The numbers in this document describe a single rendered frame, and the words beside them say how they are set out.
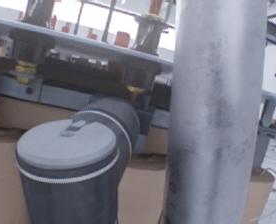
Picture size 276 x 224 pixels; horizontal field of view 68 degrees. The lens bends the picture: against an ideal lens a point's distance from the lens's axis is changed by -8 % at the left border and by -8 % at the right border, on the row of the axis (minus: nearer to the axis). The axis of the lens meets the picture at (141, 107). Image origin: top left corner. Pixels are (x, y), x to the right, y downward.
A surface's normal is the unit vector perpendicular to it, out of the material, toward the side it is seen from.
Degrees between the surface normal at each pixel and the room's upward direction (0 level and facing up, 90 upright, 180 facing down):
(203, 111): 96
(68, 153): 18
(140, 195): 90
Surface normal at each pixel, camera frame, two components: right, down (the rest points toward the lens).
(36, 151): 0.00, -0.92
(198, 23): -0.63, 0.07
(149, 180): 0.35, 0.21
